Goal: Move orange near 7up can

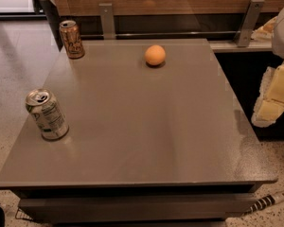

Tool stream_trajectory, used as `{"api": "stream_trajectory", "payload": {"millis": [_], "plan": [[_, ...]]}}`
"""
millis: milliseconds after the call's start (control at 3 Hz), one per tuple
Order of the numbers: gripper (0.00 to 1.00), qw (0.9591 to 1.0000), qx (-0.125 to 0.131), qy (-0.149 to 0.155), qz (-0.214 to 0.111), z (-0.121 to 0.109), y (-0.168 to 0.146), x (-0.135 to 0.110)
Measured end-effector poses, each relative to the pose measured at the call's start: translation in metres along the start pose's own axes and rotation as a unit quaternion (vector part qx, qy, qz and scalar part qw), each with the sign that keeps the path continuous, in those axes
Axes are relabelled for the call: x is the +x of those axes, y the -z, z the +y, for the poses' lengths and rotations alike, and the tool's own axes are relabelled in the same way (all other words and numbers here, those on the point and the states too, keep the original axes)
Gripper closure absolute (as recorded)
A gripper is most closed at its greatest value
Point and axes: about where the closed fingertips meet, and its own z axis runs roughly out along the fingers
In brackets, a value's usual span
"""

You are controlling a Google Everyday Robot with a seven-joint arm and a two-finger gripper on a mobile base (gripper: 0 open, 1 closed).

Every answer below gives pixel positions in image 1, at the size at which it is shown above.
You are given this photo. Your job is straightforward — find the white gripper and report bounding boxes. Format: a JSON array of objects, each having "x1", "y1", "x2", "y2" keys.
[{"x1": 251, "y1": 8, "x2": 284, "y2": 128}]

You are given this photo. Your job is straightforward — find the orange fruit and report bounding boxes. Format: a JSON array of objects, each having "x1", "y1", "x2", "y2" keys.
[{"x1": 145, "y1": 44, "x2": 166, "y2": 66}]

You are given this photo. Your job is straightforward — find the orange brown soda can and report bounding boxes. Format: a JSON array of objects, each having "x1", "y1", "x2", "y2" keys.
[{"x1": 60, "y1": 20, "x2": 85, "y2": 60}]

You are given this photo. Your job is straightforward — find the silver green 7up can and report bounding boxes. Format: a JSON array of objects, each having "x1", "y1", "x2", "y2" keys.
[{"x1": 26, "y1": 89, "x2": 69, "y2": 141}]

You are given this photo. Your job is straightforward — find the grey table drawer unit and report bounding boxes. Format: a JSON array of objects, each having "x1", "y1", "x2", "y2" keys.
[{"x1": 8, "y1": 185, "x2": 276, "y2": 227}]

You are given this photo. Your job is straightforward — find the right metal bracket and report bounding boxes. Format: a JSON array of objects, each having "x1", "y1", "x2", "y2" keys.
[{"x1": 234, "y1": 0, "x2": 265, "y2": 47}]

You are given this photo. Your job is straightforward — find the metal bracket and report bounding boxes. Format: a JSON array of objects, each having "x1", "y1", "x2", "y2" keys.
[
  {"x1": 234, "y1": 0, "x2": 265, "y2": 47},
  {"x1": 98, "y1": 3, "x2": 115, "y2": 40}
]

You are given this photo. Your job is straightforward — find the striped black white cable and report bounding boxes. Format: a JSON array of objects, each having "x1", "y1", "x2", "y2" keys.
[{"x1": 244, "y1": 191, "x2": 284, "y2": 215}]

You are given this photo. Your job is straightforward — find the left metal bracket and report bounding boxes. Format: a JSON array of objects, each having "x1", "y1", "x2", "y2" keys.
[{"x1": 98, "y1": 3, "x2": 115, "y2": 40}]

